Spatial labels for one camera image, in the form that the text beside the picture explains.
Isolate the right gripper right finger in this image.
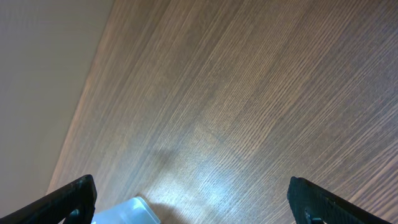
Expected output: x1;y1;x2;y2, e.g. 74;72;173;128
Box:
287;177;389;224

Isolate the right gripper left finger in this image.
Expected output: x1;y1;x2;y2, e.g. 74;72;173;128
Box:
1;174;97;224

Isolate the clear plastic storage container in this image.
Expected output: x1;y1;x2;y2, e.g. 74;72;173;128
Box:
91;197;161;224

